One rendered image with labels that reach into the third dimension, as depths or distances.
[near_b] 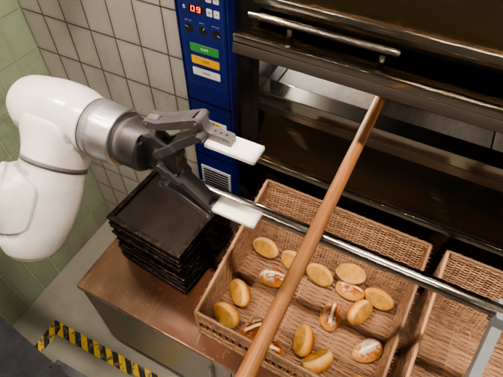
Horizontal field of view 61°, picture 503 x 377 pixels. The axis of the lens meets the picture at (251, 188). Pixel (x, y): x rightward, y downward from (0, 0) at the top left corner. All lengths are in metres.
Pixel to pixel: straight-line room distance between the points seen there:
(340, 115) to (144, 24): 0.62
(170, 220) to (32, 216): 0.72
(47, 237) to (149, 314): 0.82
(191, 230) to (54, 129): 0.75
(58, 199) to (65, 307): 1.60
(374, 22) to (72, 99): 0.61
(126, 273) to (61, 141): 0.97
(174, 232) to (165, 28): 0.59
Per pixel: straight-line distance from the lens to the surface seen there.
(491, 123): 0.90
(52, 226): 0.72
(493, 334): 0.97
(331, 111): 1.18
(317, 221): 0.89
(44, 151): 0.69
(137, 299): 1.54
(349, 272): 1.45
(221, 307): 1.40
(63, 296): 2.32
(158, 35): 1.34
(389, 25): 0.97
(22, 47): 1.77
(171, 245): 1.32
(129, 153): 0.62
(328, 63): 0.91
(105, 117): 0.64
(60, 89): 0.70
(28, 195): 0.70
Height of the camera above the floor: 1.93
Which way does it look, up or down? 51 degrees down
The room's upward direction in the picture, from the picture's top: straight up
